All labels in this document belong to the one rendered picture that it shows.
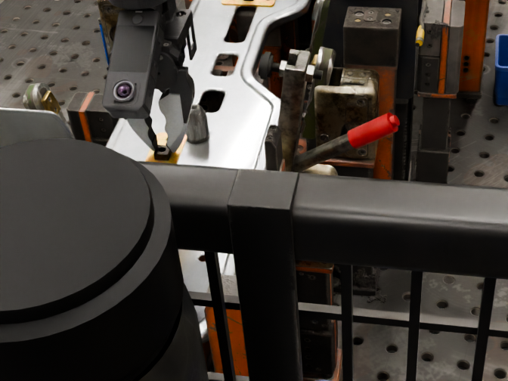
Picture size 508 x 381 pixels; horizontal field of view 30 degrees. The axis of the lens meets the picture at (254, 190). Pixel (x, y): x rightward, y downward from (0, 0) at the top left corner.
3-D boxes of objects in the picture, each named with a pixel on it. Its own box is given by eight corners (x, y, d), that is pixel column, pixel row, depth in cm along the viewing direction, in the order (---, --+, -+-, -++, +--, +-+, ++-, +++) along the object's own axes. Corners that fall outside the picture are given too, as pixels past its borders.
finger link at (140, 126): (168, 125, 114) (162, 61, 108) (154, 156, 109) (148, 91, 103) (143, 122, 114) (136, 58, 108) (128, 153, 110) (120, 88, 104)
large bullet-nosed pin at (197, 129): (190, 137, 126) (184, 97, 122) (213, 138, 126) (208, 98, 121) (184, 152, 124) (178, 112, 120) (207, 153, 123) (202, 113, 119)
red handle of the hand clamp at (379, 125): (275, 154, 109) (392, 100, 101) (286, 167, 110) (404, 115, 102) (268, 178, 106) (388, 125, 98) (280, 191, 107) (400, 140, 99)
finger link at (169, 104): (206, 126, 113) (192, 61, 107) (194, 158, 108) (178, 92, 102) (181, 126, 113) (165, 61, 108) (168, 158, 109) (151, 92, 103)
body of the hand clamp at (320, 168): (295, 349, 134) (280, 160, 111) (342, 354, 133) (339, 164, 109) (287, 383, 130) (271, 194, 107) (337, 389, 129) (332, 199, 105)
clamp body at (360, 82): (317, 254, 148) (309, 54, 123) (391, 261, 146) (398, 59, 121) (308, 298, 141) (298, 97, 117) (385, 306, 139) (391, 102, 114)
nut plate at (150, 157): (157, 134, 113) (156, 125, 113) (188, 135, 113) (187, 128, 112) (137, 180, 107) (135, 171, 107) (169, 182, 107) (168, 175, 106)
